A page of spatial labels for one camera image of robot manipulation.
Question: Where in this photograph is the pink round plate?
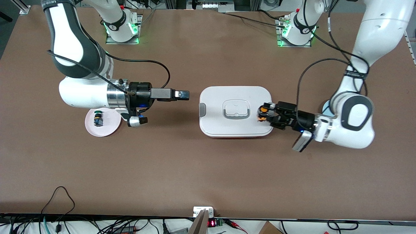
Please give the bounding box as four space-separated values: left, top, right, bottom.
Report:
85 107 122 137

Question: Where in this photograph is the black looped table-edge cable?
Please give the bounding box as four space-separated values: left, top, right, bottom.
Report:
40 186 76 217

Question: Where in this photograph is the brown cardboard box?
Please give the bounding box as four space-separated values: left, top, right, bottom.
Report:
258 221 284 234

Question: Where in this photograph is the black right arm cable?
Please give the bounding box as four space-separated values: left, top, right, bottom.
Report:
47 50 171 95

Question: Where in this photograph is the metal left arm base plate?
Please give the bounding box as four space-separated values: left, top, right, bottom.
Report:
275 16 312 48

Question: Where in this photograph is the light blue round plate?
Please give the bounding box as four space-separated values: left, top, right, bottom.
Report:
322 99 335 117

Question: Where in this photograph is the orange push-button switch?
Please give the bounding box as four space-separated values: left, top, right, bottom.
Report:
257 105 271 123

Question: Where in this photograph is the black cable on table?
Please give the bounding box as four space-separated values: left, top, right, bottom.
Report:
224 9 288 27

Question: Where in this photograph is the aluminium frame structure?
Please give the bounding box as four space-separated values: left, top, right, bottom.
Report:
164 0 261 13

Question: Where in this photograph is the aluminium camera mount bar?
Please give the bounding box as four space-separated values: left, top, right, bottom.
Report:
188 209 209 234

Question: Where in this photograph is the aluminium extrusion rail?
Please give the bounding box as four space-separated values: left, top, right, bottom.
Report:
11 0 32 15
404 29 416 66

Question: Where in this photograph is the black coiled floor cable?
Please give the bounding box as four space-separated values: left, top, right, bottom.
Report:
327 220 359 231

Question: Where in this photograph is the small white mount block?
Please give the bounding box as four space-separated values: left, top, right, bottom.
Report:
193 206 215 218

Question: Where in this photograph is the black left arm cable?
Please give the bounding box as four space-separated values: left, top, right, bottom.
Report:
296 0 370 113

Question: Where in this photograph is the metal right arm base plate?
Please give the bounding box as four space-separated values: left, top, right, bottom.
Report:
105 14 143 45

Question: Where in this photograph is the white lidded container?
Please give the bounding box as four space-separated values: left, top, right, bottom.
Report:
199 86 275 138

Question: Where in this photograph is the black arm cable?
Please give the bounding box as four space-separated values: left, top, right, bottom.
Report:
296 0 370 113
47 50 171 95

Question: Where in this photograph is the red wire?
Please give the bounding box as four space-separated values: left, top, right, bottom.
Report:
224 219 248 234

